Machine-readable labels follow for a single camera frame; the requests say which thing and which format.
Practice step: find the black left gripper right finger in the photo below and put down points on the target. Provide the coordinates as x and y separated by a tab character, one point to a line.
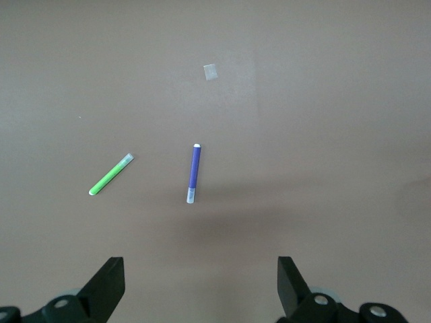
293	289

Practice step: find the small clear tape piece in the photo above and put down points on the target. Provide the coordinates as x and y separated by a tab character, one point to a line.
211	72

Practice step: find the green highlighter pen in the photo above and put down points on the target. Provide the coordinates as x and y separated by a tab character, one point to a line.
109	176

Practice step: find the purple highlighter pen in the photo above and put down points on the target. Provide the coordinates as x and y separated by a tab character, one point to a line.
194	168

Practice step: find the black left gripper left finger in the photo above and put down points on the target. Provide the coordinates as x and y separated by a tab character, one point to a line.
101	292

